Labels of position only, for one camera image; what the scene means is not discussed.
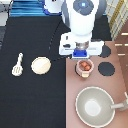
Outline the cream round plate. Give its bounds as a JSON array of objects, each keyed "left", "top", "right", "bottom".
[{"left": 31, "top": 57, "right": 51, "bottom": 75}]

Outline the cream slotted spatula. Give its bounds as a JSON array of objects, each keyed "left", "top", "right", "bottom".
[{"left": 12, "top": 53, "right": 23, "bottom": 76}]

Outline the black burner top right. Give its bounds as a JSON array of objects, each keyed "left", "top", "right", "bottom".
[{"left": 101, "top": 45, "right": 111, "bottom": 58}]

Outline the black table mat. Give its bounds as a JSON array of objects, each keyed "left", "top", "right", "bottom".
[{"left": 0, "top": 15, "right": 114, "bottom": 128}]

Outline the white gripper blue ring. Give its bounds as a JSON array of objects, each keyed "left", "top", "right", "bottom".
[{"left": 59, "top": 32, "right": 104, "bottom": 57}]

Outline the pink pot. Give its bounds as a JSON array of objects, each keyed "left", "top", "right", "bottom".
[{"left": 75, "top": 59, "right": 94, "bottom": 78}]

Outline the brown stove top board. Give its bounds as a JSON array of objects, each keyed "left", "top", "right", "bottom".
[{"left": 66, "top": 41, "right": 126, "bottom": 128}]

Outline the black burner bottom right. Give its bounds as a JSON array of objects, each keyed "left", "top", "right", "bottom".
[{"left": 98, "top": 62, "right": 115, "bottom": 76}]

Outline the black burner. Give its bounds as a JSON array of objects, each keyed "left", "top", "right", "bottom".
[
  {"left": 98, "top": 62, "right": 115, "bottom": 76},
  {"left": 101, "top": 45, "right": 111, "bottom": 58}
]

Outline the grey frying pan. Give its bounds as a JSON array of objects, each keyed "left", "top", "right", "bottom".
[{"left": 75, "top": 87, "right": 128, "bottom": 128}]

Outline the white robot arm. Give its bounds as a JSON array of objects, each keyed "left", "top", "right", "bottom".
[{"left": 44, "top": 0, "right": 106, "bottom": 58}]

